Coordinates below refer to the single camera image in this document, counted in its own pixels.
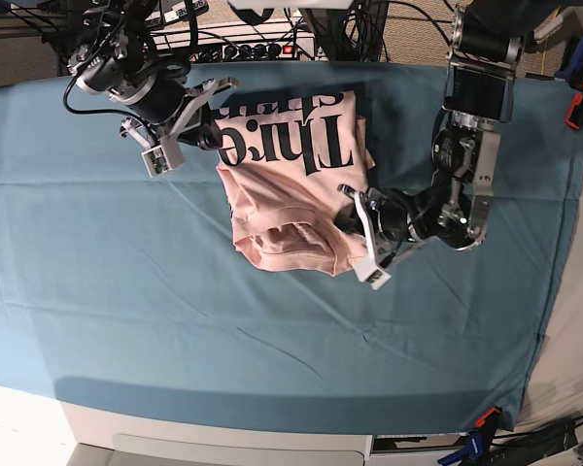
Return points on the pink T-shirt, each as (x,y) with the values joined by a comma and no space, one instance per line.
(281,164)

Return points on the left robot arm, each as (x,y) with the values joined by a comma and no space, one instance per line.
(486,42)

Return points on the teal table cloth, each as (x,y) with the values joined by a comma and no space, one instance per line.
(124,293)

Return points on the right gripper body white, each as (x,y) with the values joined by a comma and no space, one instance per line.
(163,109)

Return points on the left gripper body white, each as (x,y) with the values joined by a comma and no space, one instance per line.
(367,269)

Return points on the orange blue clamp bottom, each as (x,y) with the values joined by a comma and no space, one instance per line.
(477,442)

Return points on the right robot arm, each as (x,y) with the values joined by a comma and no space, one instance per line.
(116,54)

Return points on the grey drawer cabinet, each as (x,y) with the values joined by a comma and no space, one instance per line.
(210,445)

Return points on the black power strip bottom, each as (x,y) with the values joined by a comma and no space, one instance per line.
(549,441)

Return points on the orange clamp top right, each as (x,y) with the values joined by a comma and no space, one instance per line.
(574,115)

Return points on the white power strip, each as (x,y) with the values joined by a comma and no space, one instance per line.
(275,40)

